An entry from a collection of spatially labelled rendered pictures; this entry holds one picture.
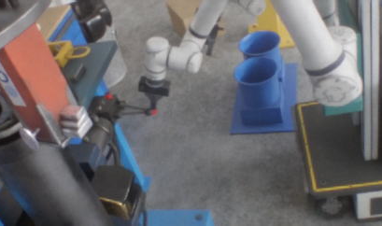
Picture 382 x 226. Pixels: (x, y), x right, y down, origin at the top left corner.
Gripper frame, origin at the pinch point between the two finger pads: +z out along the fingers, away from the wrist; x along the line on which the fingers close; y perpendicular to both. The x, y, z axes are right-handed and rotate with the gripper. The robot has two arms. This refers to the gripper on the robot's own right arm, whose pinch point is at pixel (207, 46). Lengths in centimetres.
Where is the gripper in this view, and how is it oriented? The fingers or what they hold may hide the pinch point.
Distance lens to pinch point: 237.6
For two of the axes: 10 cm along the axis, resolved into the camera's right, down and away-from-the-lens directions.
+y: 9.9, 0.9, 1.4
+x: -0.8, -5.3, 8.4
